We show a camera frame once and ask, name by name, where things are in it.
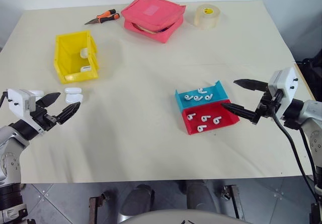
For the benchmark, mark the dark rounded grey shape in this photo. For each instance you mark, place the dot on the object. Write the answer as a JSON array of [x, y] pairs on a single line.
[[139, 198], [197, 193]]

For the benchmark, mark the white earbud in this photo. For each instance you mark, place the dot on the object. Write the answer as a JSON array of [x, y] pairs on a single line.
[[191, 116], [201, 91], [205, 118], [187, 97], [208, 96], [197, 98], [217, 120], [201, 128]]

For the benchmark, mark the pink fabric zip pouch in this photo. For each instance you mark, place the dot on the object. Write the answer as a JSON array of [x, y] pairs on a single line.
[[151, 10]]

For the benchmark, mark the yellow plastic bin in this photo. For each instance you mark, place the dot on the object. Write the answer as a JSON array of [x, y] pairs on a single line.
[[73, 63]]

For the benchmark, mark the rusty metal table frame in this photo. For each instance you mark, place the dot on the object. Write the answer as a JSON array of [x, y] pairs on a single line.
[[96, 206], [232, 198]]

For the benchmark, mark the red plastic tray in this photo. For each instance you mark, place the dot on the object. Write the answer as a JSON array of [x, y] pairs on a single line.
[[196, 113]]

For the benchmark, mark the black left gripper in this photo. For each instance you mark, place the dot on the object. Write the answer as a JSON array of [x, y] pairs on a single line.
[[46, 119]]

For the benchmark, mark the orange black pliers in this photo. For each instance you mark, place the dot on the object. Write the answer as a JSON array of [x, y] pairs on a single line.
[[105, 16]]

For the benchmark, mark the white rounded robot torso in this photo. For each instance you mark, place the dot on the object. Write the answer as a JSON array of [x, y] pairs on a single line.
[[176, 217]]

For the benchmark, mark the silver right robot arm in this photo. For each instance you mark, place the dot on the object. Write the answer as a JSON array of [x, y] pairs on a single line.
[[313, 118]]

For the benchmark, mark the clear tape roll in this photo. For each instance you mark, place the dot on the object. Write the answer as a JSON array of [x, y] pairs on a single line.
[[207, 18]]

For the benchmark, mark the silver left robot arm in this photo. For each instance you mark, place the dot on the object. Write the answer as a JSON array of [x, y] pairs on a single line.
[[10, 143]]

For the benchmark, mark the blue plastic tray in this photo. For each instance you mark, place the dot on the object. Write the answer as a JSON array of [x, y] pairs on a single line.
[[219, 90]]

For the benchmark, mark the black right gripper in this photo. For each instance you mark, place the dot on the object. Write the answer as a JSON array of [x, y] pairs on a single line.
[[264, 108]]

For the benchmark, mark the left robot arm with camera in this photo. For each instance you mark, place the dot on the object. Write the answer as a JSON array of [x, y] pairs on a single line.
[[151, 146]]

